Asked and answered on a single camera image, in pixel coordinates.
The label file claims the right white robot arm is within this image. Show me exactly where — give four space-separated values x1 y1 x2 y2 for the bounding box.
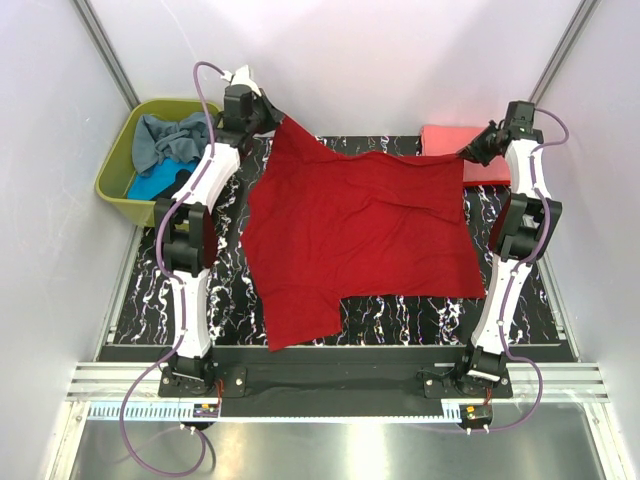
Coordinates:
451 101 563 397

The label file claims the folded coral t shirt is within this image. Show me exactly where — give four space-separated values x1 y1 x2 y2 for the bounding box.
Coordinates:
421 125 511 186

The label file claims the blue t shirt in bin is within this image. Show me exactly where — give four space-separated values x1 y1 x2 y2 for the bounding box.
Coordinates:
127 158 189 201

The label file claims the grey t shirt in bin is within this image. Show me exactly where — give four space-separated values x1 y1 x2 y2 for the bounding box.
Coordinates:
131 112 213 176

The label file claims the red t shirt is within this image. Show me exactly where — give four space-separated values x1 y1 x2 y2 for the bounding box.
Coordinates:
241 118 485 351

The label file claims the olive green plastic bin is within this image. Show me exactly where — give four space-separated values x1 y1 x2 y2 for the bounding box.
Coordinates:
95 99 202 227

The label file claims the black t shirt in bin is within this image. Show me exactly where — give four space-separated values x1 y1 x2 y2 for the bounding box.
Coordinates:
152 169 192 201

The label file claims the slotted white cable duct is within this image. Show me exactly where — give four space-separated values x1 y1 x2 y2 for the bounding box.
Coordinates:
88 401 221 422

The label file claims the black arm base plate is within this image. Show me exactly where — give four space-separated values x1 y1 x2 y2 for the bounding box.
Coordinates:
159 346 485 420

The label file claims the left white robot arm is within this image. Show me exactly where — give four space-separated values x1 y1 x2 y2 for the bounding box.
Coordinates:
154 65 284 396

